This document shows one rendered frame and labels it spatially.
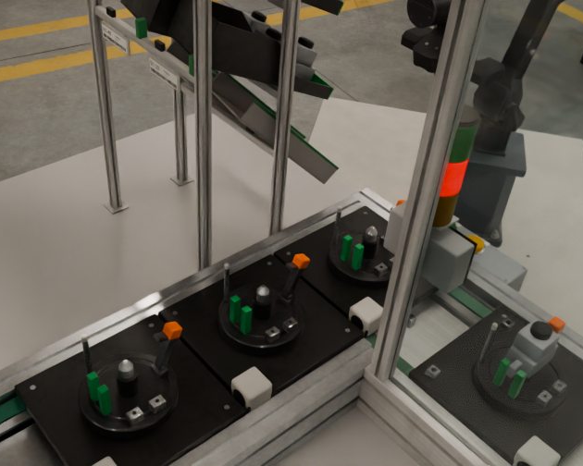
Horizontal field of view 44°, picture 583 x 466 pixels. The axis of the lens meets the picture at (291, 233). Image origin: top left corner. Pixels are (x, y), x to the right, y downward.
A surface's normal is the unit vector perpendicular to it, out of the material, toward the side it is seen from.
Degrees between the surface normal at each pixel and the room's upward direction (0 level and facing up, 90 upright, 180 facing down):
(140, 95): 0
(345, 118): 0
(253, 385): 0
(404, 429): 90
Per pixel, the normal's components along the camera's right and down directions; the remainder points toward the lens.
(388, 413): -0.75, 0.38
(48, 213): 0.07, -0.77
